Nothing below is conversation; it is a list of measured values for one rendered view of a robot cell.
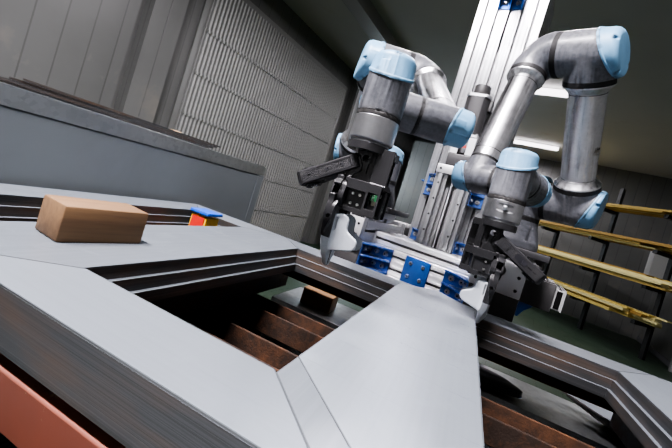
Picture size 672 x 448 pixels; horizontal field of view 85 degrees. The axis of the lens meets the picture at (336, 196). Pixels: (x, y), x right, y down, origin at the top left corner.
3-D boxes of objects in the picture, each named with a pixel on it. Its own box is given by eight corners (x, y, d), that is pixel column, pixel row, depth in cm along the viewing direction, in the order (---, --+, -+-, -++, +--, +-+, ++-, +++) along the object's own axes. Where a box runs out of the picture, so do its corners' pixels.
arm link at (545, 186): (510, 172, 92) (493, 160, 85) (559, 180, 84) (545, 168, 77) (501, 202, 92) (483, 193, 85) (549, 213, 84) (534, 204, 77)
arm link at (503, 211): (522, 208, 79) (528, 206, 71) (516, 229, 79) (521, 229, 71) (485, 199, 81) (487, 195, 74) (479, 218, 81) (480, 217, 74)
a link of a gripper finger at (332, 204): (325, 237, 58) (341, 184, 57) (316, 234, 58) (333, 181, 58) (335, 237, 62) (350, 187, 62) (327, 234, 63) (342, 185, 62)
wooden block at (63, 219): (54, 242, 47) (65, 205, 47) (33, 228, 50) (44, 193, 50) (140, 243, 58) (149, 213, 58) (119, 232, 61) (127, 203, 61)
